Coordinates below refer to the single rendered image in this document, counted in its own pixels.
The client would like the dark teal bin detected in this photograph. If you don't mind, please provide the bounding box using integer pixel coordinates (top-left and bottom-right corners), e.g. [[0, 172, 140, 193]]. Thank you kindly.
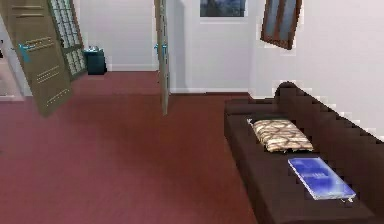
[[82, 46, 108, 76]]

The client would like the dark brown sofa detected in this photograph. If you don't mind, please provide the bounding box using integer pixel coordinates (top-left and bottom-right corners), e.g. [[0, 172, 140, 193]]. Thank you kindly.
[[223, 81, 384, 224]]

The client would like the brown framed window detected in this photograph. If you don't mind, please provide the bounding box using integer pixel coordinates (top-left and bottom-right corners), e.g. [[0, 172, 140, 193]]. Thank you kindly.
[[260, 0, 303, 51]]

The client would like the beige patterned pillow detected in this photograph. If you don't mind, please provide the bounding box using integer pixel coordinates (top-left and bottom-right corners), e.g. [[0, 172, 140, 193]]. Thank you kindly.
[[247, 118, 315, 154]]

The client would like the olive panelled room door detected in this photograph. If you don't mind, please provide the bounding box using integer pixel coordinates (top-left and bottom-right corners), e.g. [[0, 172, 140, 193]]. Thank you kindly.
[[0, 0, 74, 118]]

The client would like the blue framed picture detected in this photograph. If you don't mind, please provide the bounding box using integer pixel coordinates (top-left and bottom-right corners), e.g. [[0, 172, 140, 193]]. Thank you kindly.
[[199, 0, 248, 18]]

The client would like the teal door handle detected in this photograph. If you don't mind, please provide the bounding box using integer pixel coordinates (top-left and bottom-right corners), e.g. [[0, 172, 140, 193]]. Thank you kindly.
[[153, 43, 168, 56], [18, 43, 35, 64]]

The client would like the glass paned brown door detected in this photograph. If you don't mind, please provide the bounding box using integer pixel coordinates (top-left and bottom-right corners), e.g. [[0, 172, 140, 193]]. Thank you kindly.
[[47, 0, 88, 81]]

